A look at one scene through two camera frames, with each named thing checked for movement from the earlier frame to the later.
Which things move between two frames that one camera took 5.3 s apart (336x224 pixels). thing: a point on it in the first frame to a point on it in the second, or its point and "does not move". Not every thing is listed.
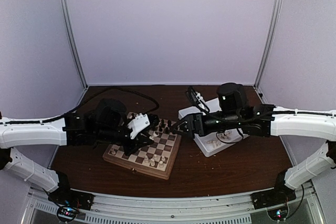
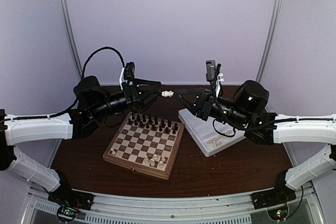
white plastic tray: [214, 141] does not move
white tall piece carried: [155, 134] to [167, 93]
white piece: [160, 164] does not move
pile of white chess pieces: [226, 135] does not move
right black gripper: [190, 124] to [201, 112]
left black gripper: [137, 144] to [130, 96]
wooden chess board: [157, 159] does not move
